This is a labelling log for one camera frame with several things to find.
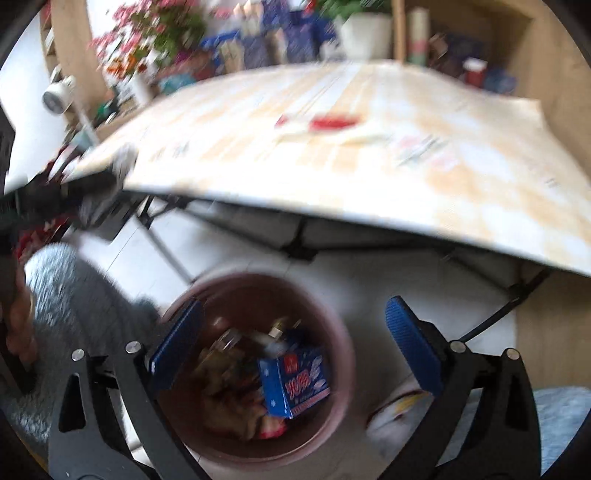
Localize black folding table frame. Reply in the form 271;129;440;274
133;193;553;345

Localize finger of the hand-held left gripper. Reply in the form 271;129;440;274
59;176;129;209

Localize woven basket planter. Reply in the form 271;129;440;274
156;50;223;96

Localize small light blue box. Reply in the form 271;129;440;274
484;68;517;95

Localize red cup with white cup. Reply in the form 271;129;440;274
462;57;487;88

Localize red sausage wrapper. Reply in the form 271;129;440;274
274;114;361;133

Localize fluffy grey slipper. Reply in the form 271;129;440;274
366;376;437;480

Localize white desk fan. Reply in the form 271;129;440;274
42;75;100;147

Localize pink plastic bin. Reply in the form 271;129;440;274
156;272;356;465

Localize person's left hand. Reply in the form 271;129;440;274
4;271;41;371

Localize person's right fuzzy trouser leg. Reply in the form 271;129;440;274
530;386;591;480

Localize yellow checked floral tablecloth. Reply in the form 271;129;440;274
62;60;591;278

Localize blue carton box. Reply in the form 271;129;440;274
257;344;332;420

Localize orange flowers in white vase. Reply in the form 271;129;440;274
105;52;156;106

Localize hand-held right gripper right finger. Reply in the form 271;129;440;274
385;296;542;480

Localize red roses in white pot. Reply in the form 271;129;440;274
318;0;393;61

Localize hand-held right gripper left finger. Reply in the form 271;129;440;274
48;298;205;480

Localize wooden shelf unit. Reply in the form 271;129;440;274
392;0;556;100

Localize clear plastic cup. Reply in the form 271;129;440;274
209;316;253;356

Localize black stool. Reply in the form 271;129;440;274
76;202;135;242

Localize teal coasters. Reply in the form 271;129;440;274
161;73;197;96

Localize person's fuzzy trouser leg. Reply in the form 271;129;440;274
530;386;591;480
8;243;160;463

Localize pink blossom plant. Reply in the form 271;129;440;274
89;2;206;70

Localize dark blue printed box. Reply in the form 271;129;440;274
445;36;491;61

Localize person's left fuzzy trouser leg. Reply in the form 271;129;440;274
8;243;160;463

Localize stack of pastel paper cups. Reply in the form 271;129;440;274
406;6;431;66

